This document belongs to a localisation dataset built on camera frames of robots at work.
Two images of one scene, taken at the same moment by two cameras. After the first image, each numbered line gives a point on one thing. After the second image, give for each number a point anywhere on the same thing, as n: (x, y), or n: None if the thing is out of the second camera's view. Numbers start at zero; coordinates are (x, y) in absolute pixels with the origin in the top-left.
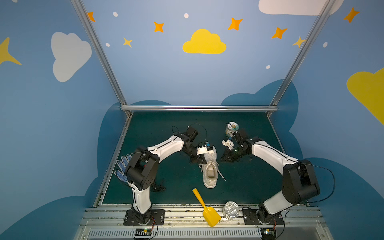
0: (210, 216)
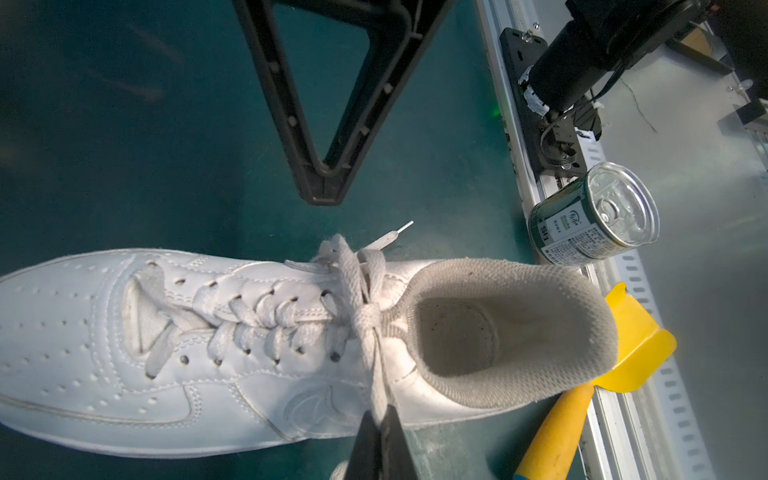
0: (642, 347)
